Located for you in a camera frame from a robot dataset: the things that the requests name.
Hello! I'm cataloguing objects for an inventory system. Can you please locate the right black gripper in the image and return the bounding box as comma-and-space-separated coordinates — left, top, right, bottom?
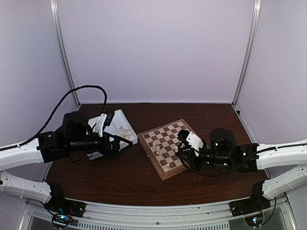
176, 143, 232, 173

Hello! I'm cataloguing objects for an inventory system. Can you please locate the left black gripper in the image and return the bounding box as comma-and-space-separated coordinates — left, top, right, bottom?
67, 131, 133, 158

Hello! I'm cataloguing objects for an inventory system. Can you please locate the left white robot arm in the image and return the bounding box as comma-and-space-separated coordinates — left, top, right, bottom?
0, 110, 138, 213

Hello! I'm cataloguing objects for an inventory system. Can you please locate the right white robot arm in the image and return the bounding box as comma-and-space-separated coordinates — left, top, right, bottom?
176, 128, 307, 212

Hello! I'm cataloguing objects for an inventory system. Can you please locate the pile of white chess pieces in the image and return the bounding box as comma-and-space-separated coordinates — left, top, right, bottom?
117, 126, 133, 140

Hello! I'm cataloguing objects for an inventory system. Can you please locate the wooden chess board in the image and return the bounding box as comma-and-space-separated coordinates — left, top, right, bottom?
138, 119, 194, 180

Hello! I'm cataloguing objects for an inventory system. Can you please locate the left control circuit board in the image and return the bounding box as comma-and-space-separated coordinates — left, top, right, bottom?
51, 213, 73, 228

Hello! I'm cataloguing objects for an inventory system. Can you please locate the control circuit board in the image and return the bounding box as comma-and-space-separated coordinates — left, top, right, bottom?
51, 213, 73, 228
245, 216, 263, 228

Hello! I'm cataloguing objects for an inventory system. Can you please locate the right control circuit board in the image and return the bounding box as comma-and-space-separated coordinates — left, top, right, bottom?
245, 216, 263, 228

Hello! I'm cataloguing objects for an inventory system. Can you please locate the white plastic divided tray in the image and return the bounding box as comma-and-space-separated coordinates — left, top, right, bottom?
87, 109, 138, 160

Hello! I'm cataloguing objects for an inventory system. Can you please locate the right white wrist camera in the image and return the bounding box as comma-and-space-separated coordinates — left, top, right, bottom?
178, 130, 204, 157

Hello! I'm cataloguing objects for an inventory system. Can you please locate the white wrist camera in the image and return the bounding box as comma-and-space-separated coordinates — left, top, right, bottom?
178, 130, 204, 157
92, 110, 115, 137

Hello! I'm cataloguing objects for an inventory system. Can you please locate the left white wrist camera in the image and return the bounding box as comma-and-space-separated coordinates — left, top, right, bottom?
92, 110, 115, 137

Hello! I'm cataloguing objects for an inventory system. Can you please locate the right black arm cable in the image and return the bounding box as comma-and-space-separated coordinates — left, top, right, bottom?
177, 141, 257, 177

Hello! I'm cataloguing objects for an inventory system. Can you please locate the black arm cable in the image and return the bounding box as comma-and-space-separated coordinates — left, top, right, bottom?
177, 141, 257, 177
24, 84, 108, 142

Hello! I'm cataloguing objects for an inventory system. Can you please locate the aluminium front rail frame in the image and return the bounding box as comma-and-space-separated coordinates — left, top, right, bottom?
20, 188, 299, 230

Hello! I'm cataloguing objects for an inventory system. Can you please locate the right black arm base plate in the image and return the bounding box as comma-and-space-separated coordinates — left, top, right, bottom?
229, 197, 271, 217

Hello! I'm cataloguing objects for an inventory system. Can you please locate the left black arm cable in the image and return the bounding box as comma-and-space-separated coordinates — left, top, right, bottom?
24, 84, 108, 142

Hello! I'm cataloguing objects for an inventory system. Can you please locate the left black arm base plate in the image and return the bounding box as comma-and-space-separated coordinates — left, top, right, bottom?
44, 196, 86, 218

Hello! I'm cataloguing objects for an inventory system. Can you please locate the left aluminium corner post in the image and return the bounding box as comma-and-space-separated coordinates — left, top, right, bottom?
49, 0, 80, 103

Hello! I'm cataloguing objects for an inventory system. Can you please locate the aluminium corner post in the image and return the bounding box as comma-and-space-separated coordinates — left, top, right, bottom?
49, 0, 80, 103
232, 0, 261, 109

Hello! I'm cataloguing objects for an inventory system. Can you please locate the right aluminium corner post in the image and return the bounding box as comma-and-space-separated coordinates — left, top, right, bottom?
232, 0, 261, 109

